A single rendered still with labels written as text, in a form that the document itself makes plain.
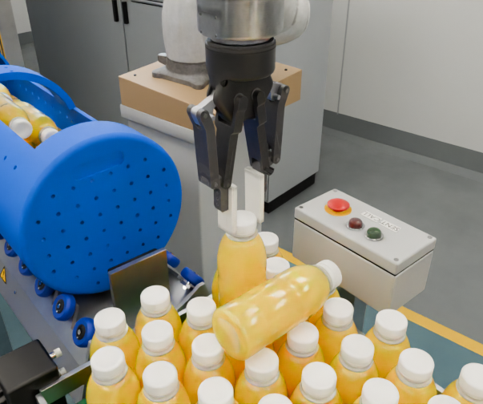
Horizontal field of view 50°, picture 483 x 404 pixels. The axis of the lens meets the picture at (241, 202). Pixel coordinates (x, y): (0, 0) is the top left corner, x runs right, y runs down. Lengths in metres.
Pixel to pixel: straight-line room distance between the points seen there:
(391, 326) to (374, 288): 0.13
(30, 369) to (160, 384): 0.22
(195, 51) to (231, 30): 0.93
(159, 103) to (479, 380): 1.08
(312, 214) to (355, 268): 0.11
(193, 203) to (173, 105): 0.29
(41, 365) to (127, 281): 0.17
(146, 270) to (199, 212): 0.70
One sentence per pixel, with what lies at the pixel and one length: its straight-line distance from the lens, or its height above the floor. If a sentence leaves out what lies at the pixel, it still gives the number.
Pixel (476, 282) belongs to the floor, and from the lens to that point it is 2.65.
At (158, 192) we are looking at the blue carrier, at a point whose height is 1.11.
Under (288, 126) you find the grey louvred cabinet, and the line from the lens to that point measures 2.78.
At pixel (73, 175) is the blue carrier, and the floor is 1.19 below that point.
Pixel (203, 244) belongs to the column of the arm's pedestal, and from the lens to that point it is 1.58.
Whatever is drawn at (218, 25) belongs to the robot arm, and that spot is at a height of 1.43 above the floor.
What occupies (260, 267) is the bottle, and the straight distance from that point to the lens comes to 0.68.
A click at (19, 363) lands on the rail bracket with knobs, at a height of 1.00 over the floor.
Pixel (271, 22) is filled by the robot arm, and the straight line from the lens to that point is 0.54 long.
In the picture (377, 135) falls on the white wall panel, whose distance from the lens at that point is 3.79.
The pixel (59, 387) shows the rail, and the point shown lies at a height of 0.97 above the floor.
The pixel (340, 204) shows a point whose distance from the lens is 0.85.
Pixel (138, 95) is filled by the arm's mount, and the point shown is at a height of 1.05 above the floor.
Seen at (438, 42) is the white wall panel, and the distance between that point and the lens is 3.49.
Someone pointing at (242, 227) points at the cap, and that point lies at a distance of 0.65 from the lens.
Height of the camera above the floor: 1.54
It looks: 31 degrees down
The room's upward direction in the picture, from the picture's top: straight up
